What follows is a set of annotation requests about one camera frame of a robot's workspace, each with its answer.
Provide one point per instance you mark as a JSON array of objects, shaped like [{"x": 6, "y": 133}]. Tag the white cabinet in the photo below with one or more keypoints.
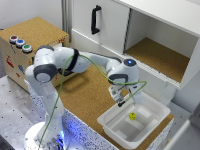
[{"x": 173, "y": 13}]

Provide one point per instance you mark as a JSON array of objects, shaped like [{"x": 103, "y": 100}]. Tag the red button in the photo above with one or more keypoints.
[{"x": 13, "y": 39}]

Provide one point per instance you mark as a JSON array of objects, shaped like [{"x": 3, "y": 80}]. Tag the blue button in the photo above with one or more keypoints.
[{"x": 20, "y": 42}]

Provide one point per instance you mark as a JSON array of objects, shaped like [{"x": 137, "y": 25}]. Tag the white plastic box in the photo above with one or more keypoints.
[{"x": 151, "y": 118}]

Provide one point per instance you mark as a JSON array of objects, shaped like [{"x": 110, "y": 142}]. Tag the yellow block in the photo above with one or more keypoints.
[{"x": 132, "y": 116}]

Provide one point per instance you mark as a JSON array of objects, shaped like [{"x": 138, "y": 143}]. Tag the white sliding door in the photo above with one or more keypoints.
[{"x": 111, "y": 23}]

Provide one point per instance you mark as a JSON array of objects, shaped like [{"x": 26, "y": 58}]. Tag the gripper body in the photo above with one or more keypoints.
[{"x": 116, "y": 92}]

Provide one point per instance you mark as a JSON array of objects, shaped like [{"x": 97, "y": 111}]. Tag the wooden drawer box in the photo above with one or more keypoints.
[{"x": 31, "y": 31}]

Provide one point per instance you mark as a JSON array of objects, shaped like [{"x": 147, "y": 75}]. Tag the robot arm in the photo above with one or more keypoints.
[{"x": 50, "y": 100}]

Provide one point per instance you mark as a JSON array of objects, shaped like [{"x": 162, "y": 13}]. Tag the green button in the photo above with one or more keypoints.
[{"x": 27, "y": 48}]

